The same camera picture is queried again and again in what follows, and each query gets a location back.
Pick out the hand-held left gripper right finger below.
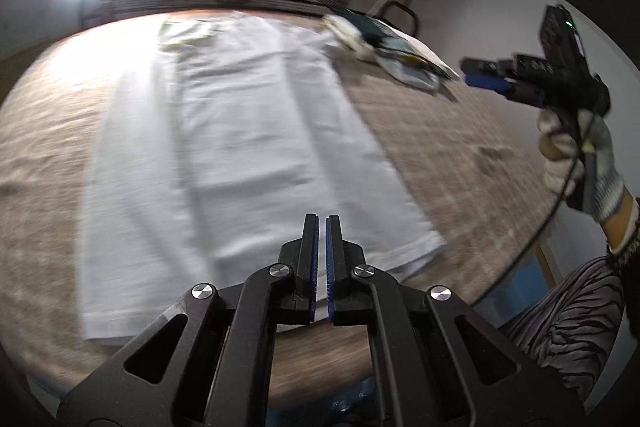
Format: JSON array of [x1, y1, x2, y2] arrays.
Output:
[[325, 214, 587, 427]]

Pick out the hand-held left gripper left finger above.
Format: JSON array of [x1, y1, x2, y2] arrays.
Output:
[[57, 213, 321, 427]]

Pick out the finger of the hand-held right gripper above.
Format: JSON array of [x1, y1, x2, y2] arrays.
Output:
[[460, 57, 517, 78], [463, 74, 545, 108]]

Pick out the white shirt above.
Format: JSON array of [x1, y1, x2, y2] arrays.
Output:
[[80, 13, 447, 348]]

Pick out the person's right forearm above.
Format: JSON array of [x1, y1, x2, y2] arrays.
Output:
[[602, 199, 640, 269]]

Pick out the person's right hand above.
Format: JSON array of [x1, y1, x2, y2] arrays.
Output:
[[536, 107, 640, 239]]

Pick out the light blue folded garment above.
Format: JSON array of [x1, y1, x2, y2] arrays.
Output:
[[372, 54, 443, 94]]

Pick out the printed folded garment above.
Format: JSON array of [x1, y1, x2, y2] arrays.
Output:
[[370, 24, 462, 82]]

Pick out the beige plaid table cloth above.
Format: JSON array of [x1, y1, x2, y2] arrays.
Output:
[[0, 7, 557, 400]]

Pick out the dark green folded garment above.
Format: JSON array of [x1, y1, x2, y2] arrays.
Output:
[[345, 9, 401, 50]]

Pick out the person's striped pants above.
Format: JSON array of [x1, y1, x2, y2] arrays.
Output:
[[499, 254, 632, 404]]

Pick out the black cable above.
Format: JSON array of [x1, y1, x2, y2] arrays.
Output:
[[470, 112, 599, 306]]

